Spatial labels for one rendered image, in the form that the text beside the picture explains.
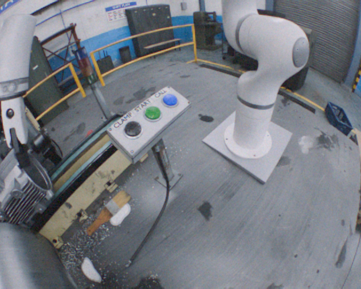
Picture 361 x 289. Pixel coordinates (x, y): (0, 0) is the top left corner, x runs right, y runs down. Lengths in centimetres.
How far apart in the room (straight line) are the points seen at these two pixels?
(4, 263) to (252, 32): 57
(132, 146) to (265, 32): 32
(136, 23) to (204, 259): 563
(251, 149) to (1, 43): 72
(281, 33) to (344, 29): 623
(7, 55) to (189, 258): 59
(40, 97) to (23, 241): 344
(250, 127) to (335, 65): 616
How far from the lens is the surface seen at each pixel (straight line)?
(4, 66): 35
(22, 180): 45
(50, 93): 361
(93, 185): 52
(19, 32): 35
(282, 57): 30
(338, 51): 647
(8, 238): 32
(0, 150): 73
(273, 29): 31
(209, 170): 50
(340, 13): 657
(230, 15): 39
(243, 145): 53
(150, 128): 27
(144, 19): 571
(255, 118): 44
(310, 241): 55
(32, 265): 30
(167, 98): 30
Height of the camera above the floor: 122
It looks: 48 degrees down
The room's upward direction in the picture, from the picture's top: 10 degrees counter-clockwise
